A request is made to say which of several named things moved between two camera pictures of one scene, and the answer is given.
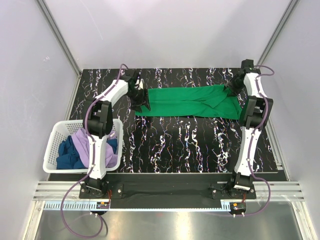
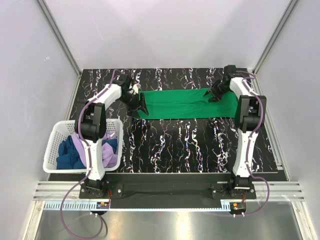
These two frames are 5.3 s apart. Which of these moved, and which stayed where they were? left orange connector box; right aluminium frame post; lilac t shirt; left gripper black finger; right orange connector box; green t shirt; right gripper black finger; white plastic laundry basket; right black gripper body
Moved: left gripper black finger; right black gripper body; right gripper black finger
Stayed: lilac t shirt; green t shirt; white plastic laundry basket; left orange connector box; right orange connector box; right aluminium frame post
